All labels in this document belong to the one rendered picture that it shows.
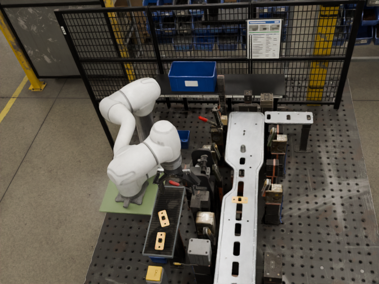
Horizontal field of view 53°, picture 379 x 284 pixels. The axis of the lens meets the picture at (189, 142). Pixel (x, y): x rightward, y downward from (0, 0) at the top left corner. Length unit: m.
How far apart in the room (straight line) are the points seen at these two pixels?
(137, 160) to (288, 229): 1.21
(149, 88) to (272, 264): 1.01
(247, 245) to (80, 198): 1.98
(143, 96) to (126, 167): 0.63
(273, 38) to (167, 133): 1.36
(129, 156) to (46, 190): 2.44
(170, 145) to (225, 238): 0.72
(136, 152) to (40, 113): 3.23
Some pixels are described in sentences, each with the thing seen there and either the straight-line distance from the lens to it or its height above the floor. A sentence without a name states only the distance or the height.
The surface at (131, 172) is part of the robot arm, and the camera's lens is 1.33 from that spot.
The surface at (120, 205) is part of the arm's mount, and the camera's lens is 2.47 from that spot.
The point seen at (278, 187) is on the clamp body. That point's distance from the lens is 2.02.
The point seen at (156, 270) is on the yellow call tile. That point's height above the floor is 1.16.
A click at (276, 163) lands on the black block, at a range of 2.18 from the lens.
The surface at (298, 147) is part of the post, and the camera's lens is 2.64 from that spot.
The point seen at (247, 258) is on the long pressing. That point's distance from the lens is 1.87.
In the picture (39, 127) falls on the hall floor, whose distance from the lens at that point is 4.34.
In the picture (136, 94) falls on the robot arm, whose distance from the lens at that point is 1.87.
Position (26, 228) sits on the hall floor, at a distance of 3.57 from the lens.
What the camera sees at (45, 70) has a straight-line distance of 4.65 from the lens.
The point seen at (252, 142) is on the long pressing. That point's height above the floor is 1.00.
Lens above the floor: 2.71
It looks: 48 degrees down
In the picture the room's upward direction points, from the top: 10 degrees counter-clockwise
